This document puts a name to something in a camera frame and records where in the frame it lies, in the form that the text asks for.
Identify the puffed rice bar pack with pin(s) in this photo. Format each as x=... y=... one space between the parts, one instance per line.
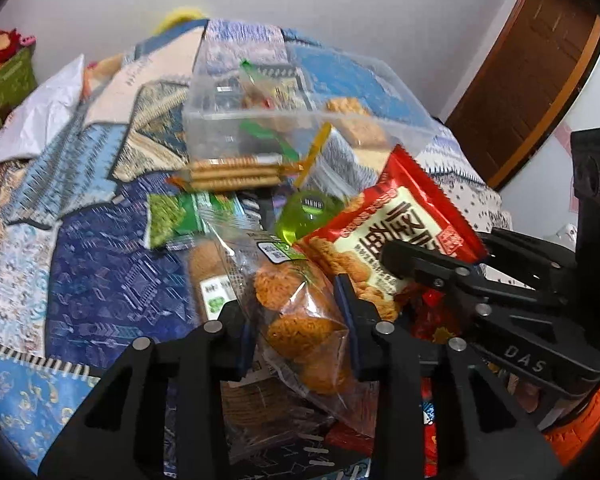
x=369 y=141

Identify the green jelly cup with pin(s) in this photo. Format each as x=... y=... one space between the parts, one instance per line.
x=305 y=212

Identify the orange cookies clear bag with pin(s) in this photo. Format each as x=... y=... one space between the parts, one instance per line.
x=303 y=335

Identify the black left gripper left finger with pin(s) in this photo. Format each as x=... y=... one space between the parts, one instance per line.
x=117 y=432

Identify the red walnut cookie bag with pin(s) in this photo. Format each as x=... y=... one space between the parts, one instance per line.
x=405 y=205

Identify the green storage box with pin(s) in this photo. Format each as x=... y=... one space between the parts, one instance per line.
x=17 y=81

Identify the green peas snack bag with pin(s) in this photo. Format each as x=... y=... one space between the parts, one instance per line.
x=174 y=220

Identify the red plush toy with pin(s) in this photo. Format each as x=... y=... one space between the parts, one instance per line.
x=11 y=42

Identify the long biscuits pack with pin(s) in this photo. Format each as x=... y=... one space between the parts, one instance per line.
x=239 y=173

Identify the round biscuit pack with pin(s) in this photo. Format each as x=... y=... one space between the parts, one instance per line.
x=211 y=284

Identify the cat ear crisps bag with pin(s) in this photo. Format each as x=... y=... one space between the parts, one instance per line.
x=277 y=106

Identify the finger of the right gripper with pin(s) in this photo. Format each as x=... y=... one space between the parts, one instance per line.
x=525 y=258
x=427 y=267

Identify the yellow foam hoop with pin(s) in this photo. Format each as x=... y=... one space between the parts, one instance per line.
x=179 y=16

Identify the clear plastic storage bin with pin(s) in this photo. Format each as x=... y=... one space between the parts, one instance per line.
x=212 y=111

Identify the white pillow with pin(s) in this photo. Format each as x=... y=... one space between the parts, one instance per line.
x=40 y=117

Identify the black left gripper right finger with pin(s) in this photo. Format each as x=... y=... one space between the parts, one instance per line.
x=482 y=432

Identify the brown wooden door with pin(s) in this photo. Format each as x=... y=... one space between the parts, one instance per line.
x=523 y=88

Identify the patchwork patterned bedspread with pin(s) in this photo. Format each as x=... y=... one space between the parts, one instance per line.
x=76 y=284

